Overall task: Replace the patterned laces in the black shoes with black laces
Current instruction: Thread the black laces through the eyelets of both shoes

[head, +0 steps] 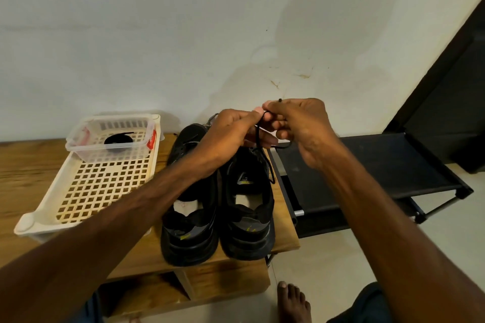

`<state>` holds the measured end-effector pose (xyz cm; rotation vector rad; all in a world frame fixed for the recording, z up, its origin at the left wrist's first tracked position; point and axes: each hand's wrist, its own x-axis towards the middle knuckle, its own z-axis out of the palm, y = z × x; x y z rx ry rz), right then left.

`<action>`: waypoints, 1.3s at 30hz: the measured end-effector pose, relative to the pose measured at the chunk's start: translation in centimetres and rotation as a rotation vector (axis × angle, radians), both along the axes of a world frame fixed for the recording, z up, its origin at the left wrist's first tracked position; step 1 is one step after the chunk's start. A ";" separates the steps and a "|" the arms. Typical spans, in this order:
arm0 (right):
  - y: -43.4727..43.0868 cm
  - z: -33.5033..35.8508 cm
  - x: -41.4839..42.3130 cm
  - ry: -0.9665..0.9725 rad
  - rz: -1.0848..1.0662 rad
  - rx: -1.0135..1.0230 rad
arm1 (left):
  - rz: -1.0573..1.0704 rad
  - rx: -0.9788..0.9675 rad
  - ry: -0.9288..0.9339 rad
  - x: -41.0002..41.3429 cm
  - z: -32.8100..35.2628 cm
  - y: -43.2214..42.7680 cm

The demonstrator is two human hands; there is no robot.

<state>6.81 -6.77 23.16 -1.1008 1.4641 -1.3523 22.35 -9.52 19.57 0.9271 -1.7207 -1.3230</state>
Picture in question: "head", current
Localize dark door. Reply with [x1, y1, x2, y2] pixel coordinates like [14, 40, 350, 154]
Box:
[384, 0, 485, 175]

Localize person's right forearm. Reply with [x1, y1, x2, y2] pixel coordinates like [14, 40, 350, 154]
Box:
[318, 145, 485, 323]

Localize person's left forearm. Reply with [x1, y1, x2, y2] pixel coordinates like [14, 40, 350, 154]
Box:
[0, 152, 213, 323]

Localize person's right hand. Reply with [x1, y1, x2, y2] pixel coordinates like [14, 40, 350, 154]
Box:
[262, 98, 342, 171]

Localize black shoe rack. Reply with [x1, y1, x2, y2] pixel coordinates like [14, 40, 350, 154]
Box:
[270, 132, 474, 239]

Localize black shoelaces bundle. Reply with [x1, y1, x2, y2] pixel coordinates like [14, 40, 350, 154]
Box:
[104, 133, 136, 146]

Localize person's blue shorts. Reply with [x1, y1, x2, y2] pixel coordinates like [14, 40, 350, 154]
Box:
[64, 281, 399, 323]

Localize black shoe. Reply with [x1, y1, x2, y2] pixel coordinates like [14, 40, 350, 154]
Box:
[220, 133, 277, 261]
[160, 123, 222, 267]

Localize single black shoelace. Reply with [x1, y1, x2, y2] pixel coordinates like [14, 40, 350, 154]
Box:
[252, 97, 293, 185]

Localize large white plastic tray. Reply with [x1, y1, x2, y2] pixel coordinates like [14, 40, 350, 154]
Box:
[14, 113, 163, 244]

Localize low wooden table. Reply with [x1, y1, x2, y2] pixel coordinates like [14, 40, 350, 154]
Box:
[0, 133, 301, 323]

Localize small white plastic basket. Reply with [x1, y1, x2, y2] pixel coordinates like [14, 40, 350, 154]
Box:
[66, 115, 162, 163]

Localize person's left hand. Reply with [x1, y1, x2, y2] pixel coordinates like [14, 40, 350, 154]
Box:
[191, 109, 265, 178]

